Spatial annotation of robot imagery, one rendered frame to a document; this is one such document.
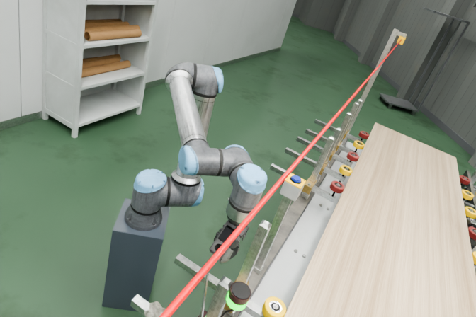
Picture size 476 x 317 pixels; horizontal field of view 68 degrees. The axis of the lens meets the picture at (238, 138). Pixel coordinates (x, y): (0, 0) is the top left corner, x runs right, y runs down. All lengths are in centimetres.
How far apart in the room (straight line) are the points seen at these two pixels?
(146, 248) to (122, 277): 27
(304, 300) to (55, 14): 286
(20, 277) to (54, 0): 210
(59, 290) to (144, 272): 57
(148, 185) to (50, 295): 96
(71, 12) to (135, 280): 213
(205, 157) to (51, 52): 263
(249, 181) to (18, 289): 172
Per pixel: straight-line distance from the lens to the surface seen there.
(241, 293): 106
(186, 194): 178
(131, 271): 206
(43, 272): 250
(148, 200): 177
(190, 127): 119
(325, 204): 248
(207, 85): 157
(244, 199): 105
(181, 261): 146
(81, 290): 240
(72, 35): 328
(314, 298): 147
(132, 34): 366
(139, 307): 131
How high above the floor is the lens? 194
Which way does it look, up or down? 28 degrees down
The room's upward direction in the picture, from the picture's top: 18 degrees clockwise
